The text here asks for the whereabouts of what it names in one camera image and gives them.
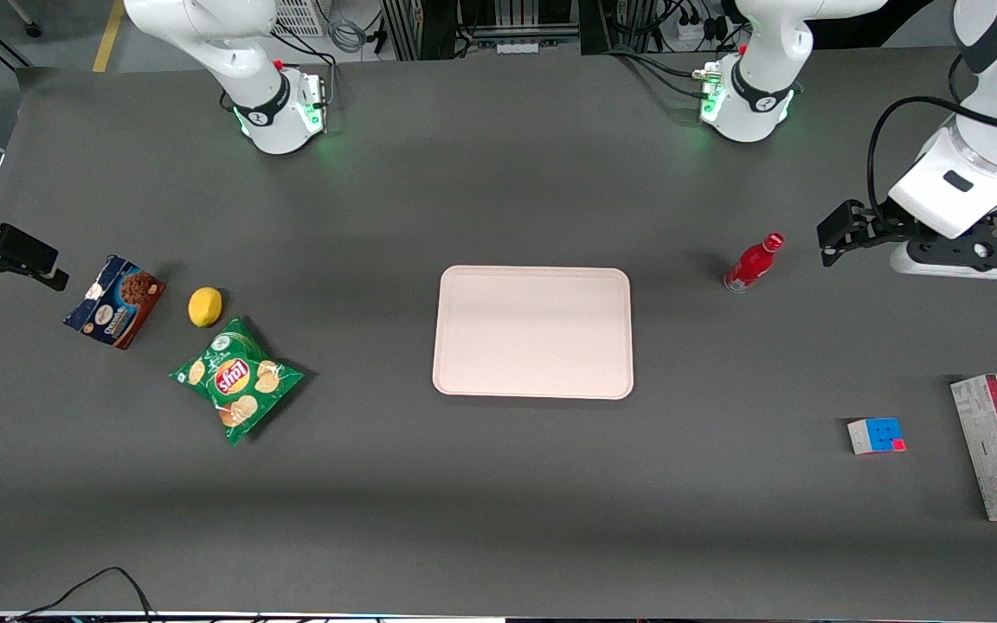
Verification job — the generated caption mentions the blue chocolate cookie box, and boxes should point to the blue chocolate cookie box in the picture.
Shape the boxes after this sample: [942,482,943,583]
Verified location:
[63,254,167,350]

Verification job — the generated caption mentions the pale pink plastic tray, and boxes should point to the pale pink plastic tray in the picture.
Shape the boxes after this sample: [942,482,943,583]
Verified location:
[432,265,635,401]

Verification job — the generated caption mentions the white perforated box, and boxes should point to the white perforated box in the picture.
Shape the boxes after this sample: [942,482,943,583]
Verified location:
[272,0,328,38]

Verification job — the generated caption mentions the red drink bottle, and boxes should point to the red drink bottle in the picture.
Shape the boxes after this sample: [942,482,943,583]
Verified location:
[724,231,786,295]

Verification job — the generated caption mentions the yellow lemon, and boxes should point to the yellow lemon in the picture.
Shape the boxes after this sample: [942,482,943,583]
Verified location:
[187,286,224,329]

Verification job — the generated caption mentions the colourful puzzle cube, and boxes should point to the colourful puzzle cube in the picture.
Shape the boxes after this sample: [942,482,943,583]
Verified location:
[846,417,907,456]

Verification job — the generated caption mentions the black chair caster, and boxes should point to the black chair caster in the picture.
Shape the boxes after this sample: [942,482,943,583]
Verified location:
[10,0,43,38]

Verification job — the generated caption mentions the green chips bag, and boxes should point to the green chips bag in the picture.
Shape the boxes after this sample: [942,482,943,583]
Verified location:
[169,317,306,447]

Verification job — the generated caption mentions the black aluminium rack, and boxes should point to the black aluminium rack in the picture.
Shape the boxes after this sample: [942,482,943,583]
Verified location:
[380,0,608,61]

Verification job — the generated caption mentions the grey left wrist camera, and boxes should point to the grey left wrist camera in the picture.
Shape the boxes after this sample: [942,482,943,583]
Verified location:
[890,235,997,283]

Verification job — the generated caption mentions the black left base cables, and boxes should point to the black left base cables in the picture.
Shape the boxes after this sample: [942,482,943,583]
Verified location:
[607,45,711,98]

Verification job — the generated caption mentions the thin black table cable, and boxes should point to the thin black table cable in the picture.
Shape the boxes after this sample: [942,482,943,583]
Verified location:
[5,566,158,623]

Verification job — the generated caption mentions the black right base cable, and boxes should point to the black right base cable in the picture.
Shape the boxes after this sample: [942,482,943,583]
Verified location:
[272,30,340,135]

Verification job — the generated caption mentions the grey coiled cable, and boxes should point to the grey coiled cable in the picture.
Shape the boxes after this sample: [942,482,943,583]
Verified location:
[327,0,371,55]

